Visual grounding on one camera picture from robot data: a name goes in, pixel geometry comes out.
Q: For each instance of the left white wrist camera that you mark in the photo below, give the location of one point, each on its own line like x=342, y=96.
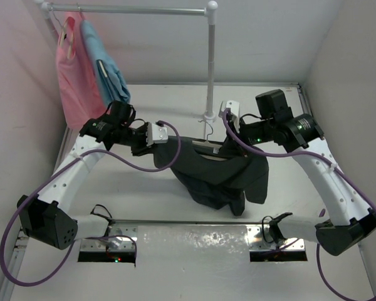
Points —
x=156, y=134

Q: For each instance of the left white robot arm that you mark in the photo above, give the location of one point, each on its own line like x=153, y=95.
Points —
x=44, y=215

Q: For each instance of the blue shirt wooden hanger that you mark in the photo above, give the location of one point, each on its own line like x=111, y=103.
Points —
x=102, y=69

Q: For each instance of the beige wooden hanger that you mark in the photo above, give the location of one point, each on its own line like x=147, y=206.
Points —
x=212, y=150

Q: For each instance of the pink t shirt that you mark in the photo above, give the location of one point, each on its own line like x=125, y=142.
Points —
x=79, y=93

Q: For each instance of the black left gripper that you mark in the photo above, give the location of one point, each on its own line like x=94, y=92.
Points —
x=142, y=148

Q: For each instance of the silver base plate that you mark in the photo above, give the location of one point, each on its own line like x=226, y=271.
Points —
x=198, y=235

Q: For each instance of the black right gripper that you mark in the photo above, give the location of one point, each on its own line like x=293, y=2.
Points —
x=240, y=134

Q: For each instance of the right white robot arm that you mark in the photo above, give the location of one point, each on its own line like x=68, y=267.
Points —
x=279, y=134

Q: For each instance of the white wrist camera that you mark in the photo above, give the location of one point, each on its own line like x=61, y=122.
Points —
x=233, y=110
x=156, y=134

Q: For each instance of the white clothes rack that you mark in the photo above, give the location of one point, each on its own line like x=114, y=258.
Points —
x=160, y=42

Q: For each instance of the pink shirt wooden hanger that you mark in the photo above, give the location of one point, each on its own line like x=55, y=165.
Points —
x=66, y=40

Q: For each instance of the dark grey t shirt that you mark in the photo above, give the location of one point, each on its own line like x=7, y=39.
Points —
x=217, y=184

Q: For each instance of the light blue t shirt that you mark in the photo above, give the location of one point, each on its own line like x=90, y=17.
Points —
x=113, y=88

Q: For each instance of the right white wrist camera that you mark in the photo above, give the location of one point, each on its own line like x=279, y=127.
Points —
x=233, y=110

